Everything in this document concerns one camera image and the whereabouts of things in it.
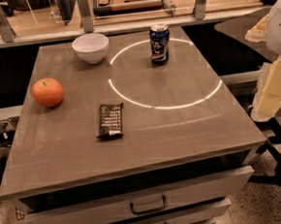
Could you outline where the black upper drawer handle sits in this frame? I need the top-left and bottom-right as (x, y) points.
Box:
(129, 196), (168, 215)

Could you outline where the dark snack bar wrapper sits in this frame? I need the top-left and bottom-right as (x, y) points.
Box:
(97, 103), (124, 141)

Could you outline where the upper white drawer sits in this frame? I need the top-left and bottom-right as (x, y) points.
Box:
(24, 166), (253, 224)

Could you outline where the red orange apple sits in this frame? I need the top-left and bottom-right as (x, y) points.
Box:
(32, 78), (64, 108)

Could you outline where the white ceramic bowl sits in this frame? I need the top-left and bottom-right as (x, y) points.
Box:
(72, 33), (109, 64)

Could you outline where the metal glass railing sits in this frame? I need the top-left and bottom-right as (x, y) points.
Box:
(0, 0), (265, 48)

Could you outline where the dark round side table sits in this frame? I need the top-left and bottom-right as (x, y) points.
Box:
(214, 7), (278, 62)

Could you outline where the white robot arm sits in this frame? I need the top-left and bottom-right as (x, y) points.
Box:
(250, 0), (281, 122)

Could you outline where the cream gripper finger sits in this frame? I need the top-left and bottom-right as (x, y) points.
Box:
(244, 15), (269, 43)
(250, 56), (281, 122)

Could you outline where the blue soda can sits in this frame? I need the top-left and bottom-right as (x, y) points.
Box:
(149, 23), (170, 65)

